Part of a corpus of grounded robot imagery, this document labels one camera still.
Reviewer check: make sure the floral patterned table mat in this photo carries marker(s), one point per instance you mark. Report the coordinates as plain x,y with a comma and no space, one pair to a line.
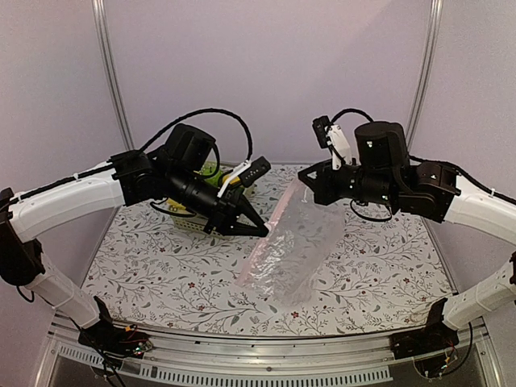
342,270

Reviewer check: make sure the pale green plastic basket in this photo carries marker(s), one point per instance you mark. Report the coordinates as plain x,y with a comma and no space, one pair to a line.
188,221

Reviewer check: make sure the clear zip top bag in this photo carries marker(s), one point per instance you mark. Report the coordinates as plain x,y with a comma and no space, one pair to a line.
301,236

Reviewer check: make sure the right aluminium frame post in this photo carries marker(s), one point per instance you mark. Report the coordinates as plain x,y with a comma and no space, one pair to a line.
424,75

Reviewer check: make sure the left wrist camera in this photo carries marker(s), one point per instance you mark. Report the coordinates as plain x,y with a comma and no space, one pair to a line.
247,172

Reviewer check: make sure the green toy apple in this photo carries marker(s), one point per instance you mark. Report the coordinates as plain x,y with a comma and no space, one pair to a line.
213,175

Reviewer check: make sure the front aluminium rail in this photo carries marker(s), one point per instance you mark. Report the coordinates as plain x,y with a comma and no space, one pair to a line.
190,358

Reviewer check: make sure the aluminium frame post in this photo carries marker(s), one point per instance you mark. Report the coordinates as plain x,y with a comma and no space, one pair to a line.
424,75
102,30

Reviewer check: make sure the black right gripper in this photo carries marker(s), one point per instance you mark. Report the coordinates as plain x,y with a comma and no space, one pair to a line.
323,188

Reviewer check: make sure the left aluminium frame post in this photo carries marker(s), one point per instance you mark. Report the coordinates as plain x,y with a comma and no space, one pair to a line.
102,30

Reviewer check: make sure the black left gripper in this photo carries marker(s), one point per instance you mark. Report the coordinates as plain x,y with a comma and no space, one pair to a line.
225,216

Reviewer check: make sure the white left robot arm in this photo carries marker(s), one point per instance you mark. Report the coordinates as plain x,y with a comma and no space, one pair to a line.
172,171

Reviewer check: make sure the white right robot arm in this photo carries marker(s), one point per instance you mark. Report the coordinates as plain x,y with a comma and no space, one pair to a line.
386,174

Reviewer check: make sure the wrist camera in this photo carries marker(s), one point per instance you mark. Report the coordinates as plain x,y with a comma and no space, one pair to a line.
330,136
247,172

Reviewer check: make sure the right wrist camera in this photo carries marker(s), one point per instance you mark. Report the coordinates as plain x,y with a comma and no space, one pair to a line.
330,136

